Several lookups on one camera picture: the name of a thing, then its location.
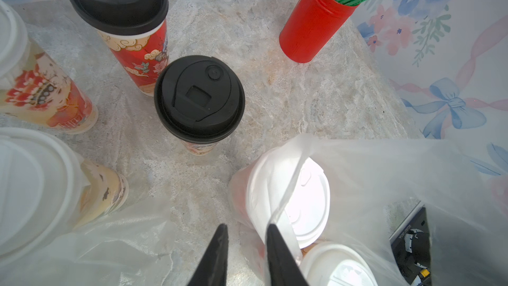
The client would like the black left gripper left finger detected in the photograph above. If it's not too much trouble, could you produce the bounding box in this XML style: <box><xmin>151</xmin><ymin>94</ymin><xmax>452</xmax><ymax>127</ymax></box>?
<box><xmin>187</xmin><ymin>224</ymin><xmax>229</xmax><ymax>286</ymax></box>

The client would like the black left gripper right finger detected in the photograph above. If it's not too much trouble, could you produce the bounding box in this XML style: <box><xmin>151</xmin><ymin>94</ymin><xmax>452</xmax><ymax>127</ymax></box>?
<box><xmin>266</xmin><ymin>224</ymin><xmax>308</xmax><ymax>286</ymax></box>

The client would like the white-lid red cup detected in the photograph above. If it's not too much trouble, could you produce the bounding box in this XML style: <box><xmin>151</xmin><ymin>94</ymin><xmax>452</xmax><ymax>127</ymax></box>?
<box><xmin>299</xmin><ymin>242</ymin><xmax>378</xmax><ymax>286</ymax></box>
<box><xmin>228</xmin><ymin>147</ymin><xmax>330</xmax><ymax>249</ymax></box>

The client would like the clear plastic carrier bag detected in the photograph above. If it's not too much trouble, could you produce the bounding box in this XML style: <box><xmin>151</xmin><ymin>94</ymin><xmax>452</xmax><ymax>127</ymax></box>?
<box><xmin>243</xmin><ymin>135</ymin><xmax>507</xmax><ymax>285</ymax></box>

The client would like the front black-lid red cup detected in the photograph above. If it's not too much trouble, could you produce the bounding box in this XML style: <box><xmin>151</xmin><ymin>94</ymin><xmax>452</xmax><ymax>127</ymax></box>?
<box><xmin>154</xmin><ymin>55</ymin><xmax>246</xmax><ymax>156</ymax></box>

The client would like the black-lid red cup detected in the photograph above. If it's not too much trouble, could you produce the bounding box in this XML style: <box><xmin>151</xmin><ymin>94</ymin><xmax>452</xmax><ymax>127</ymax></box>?
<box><xmin>154</xmin><ymin>55</ymin><xmax>246</xmax><ymax>156</ymax></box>
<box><xmin>70</xmin><ymin>0</ymin><xmax>169</xmax><ymax>96</ymax></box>

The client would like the front left white-lid cup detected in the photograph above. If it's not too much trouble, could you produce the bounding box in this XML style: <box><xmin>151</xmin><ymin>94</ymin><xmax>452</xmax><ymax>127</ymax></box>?
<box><xmin>1</xmin><ymin>127</ymin><xmax>129</xmax><ymax>267</ymax></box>

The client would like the back left white-lid cup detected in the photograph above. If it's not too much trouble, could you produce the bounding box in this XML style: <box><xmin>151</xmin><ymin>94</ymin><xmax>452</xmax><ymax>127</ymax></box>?
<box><xmin>1</xmin><ymin>2</ymin><xmax>99</xmax><ymax>134</ymax></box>

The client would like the red straw holder cup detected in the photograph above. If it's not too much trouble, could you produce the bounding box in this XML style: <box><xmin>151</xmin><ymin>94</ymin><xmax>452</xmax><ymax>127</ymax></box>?
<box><xmin>279</xmin><ymin>0</ymin><xmax>356</xmax><ymax>64</ymax></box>

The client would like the back black-lid red cup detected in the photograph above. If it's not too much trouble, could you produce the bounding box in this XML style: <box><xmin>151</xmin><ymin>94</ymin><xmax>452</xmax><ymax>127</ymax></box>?
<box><xmin>70</xmin><ymin>0</ymin><xmax>169</xmax><ymax>96</ymax></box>

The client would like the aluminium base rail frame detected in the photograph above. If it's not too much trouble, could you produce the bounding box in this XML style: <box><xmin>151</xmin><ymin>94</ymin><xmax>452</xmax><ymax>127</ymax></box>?
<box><xmin>390</xmin><ymin>202</ymin><xmax>432</xmax><ymax>286</ymax></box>

